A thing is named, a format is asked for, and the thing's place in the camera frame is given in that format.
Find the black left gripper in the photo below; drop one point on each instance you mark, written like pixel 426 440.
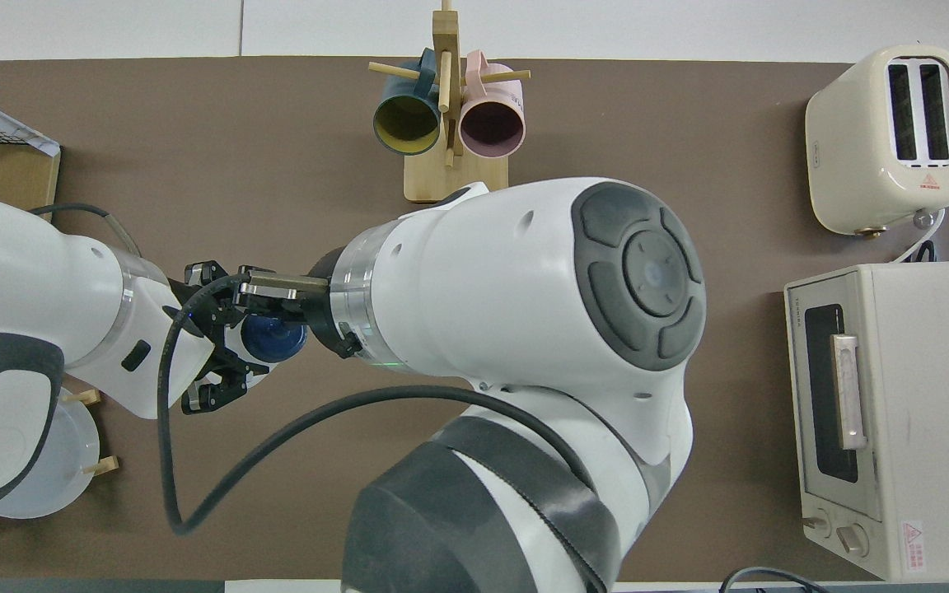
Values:
pixel 198 325

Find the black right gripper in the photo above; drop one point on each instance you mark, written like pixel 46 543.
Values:
pixel 322 321

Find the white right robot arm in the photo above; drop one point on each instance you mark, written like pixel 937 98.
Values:
pixel 524 313

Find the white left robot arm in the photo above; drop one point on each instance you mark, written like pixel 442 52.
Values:
pixel 30 288

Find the pale grey plate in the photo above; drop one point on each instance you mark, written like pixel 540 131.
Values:
pixel 71 461

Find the wooden dish rack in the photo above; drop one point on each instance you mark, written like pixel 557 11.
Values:
pixel 83 397

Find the brown table mat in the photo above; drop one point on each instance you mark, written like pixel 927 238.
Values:
pixel 277 165

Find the wooden mug tree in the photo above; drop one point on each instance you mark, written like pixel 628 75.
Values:
pixel 455 177

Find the dark teal mug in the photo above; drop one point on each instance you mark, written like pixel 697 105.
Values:
pixel 406 123

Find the pink mug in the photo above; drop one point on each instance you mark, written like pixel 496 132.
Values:
pixel 492 128

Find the wooden shelf box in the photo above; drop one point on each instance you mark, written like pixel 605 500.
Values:
pixel 13 173

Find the cream two-slot toaster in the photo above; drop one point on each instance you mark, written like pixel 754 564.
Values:
pixel 853 156

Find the white toaster oven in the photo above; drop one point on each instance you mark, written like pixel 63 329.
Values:
pixel 919 428

